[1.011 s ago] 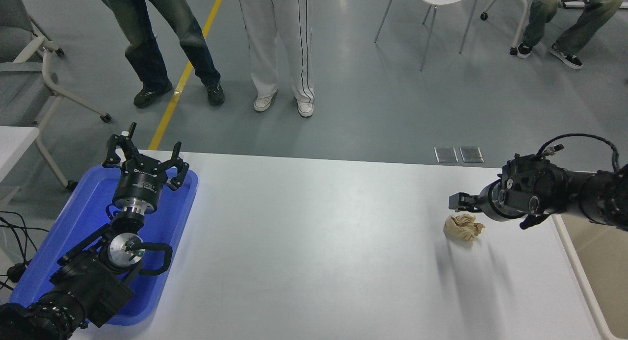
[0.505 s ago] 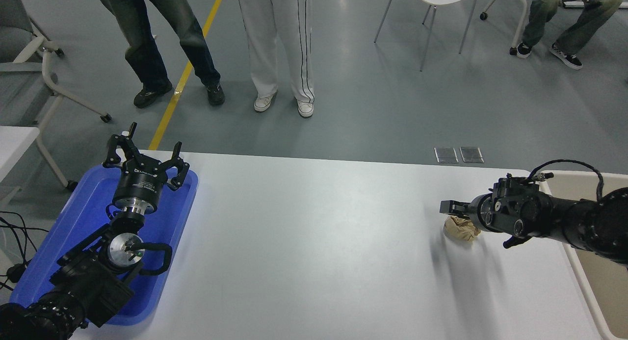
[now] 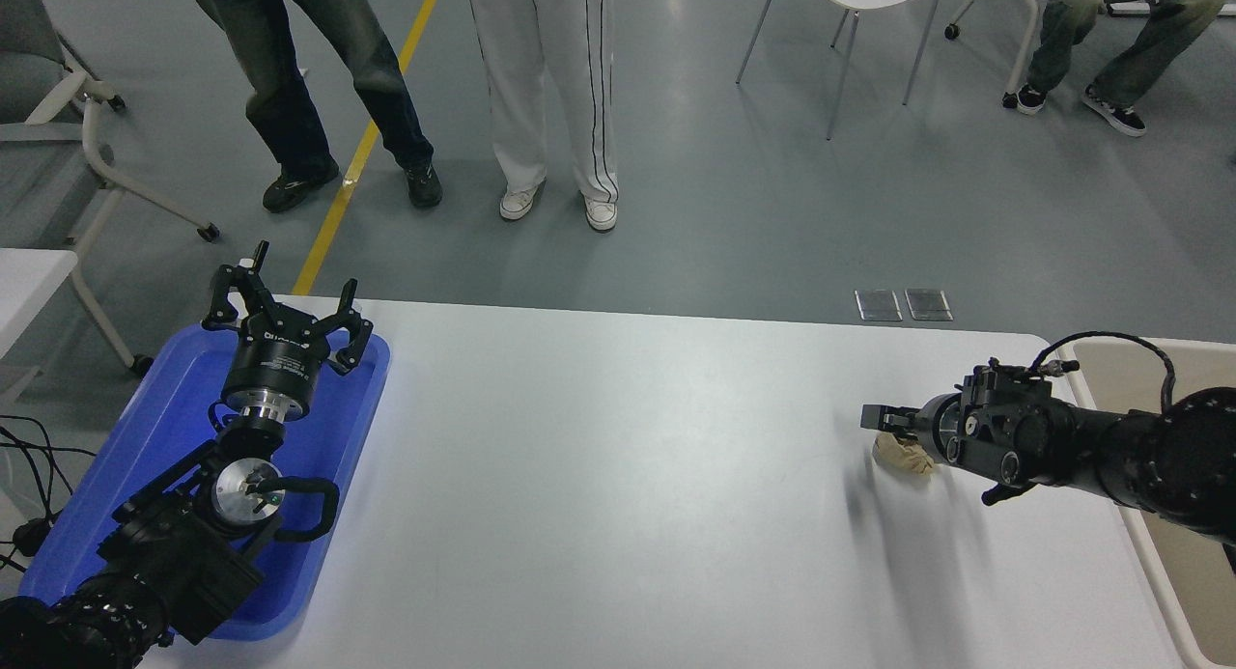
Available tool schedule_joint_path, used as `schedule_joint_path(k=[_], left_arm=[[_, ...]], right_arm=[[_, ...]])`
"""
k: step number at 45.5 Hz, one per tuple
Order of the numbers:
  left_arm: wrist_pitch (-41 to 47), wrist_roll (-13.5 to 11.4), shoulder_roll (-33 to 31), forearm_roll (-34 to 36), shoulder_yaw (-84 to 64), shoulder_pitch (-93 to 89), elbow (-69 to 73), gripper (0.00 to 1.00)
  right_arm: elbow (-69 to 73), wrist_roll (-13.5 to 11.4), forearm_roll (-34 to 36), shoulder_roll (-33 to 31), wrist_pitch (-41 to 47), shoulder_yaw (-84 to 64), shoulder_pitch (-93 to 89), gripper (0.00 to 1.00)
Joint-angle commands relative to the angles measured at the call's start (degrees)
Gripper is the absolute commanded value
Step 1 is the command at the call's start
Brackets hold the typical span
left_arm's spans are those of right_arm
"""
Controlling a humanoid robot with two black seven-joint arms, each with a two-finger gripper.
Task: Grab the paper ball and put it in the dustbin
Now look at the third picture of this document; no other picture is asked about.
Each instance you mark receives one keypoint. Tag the tan paper ball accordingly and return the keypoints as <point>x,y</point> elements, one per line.
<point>903,457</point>

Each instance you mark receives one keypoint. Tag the blue plastic tray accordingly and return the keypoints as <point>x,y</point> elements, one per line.
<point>145,428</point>

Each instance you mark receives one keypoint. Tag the large pale bin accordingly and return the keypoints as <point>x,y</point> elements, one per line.
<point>1197,601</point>

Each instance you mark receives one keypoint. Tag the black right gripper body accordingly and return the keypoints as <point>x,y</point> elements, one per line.
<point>929,426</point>

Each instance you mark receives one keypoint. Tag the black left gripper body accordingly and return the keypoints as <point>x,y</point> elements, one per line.
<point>275,365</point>

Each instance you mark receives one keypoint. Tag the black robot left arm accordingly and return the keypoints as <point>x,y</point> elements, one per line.
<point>174,553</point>

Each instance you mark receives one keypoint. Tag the seated person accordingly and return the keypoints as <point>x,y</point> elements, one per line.
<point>1062,32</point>

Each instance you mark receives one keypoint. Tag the grey chair with castors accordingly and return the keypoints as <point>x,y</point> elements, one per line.
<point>19,80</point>

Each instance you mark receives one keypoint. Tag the standing person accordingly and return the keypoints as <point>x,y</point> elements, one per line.
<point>512,70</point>
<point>280,109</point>

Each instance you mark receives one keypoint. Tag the metal floor socket plate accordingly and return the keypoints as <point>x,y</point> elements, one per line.
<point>928,305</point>
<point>879,306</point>

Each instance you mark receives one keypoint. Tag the white side table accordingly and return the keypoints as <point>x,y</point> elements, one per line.
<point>29,283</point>

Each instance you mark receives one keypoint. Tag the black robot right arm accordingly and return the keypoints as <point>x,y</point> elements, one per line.
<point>1139,447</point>

